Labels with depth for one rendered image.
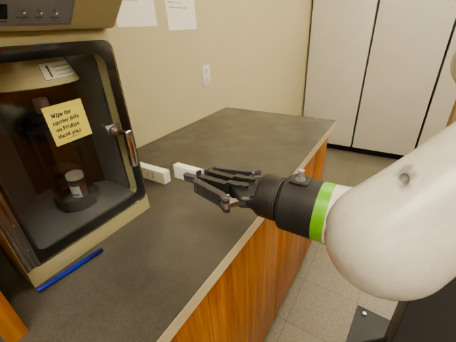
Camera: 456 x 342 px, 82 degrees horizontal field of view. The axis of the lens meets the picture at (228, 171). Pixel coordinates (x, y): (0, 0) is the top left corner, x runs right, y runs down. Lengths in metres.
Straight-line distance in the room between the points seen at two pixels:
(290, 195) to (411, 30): 2.88
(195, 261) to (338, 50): 2.91
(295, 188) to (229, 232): 0.33
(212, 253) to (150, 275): 0.14
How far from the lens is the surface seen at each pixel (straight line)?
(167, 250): 0.67
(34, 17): 0.57
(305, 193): 0.39
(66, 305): 0.65
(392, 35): 3.20
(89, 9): 0.60
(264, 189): 0.42
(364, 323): 1.73
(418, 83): 3.24
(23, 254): 0.66
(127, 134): 0.63
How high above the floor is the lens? 1.40
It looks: 29 degrees down
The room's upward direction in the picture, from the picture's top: 3 degrees counter-clockwise
